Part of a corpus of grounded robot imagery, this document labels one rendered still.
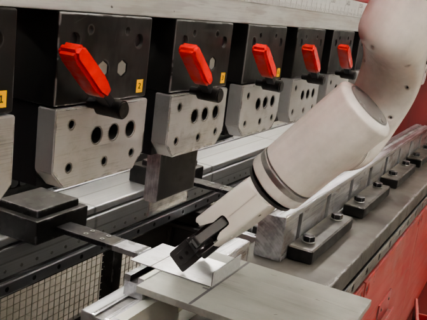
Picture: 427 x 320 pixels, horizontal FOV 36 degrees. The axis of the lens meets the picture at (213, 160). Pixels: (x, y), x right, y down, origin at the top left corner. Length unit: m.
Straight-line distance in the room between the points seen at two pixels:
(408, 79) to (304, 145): 0.15
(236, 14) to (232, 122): 0.16
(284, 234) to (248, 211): 0.51
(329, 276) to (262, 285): 0.42
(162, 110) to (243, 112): 0.21
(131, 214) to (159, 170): 0.46
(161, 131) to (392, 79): 0.29
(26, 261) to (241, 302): 0.39
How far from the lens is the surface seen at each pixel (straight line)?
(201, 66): 0.74
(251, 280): 0.92
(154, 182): 0.86
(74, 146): 0.63
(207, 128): 0.86
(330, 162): 0.78
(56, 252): 1.14
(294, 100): 1.16
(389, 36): 0.75
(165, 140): 0.78
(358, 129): 0.76
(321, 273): 1.32
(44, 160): 0.62
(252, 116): 0.99
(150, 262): 0.93
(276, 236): 1.33
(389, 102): 0.86
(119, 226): 1.27
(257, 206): 0.81
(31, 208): 1.01
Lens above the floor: 1.36
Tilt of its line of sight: 13 degrees down
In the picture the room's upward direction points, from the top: 7 degrees clockwise
